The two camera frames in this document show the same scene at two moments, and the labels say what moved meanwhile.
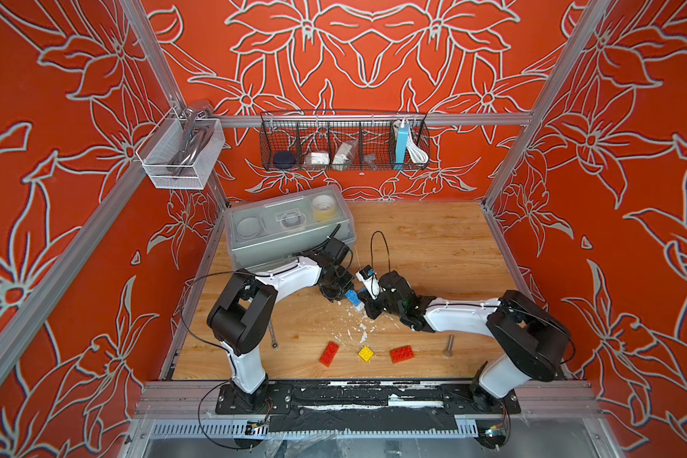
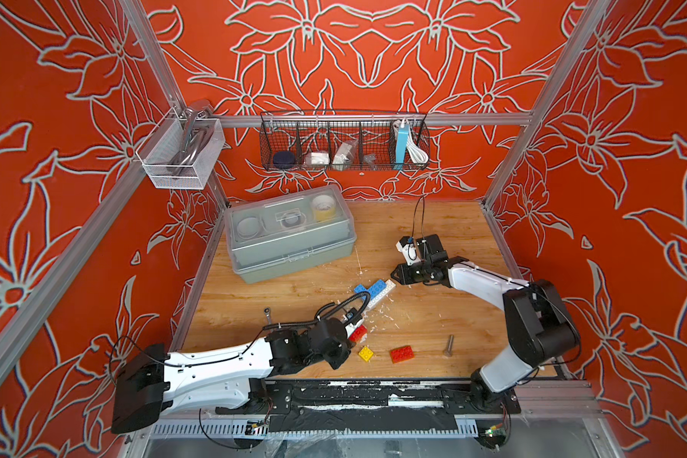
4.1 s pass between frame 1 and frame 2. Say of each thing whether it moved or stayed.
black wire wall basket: stayed
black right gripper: moved
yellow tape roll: stayed
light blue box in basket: stayed
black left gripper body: moved
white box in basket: stayed
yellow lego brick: stayed
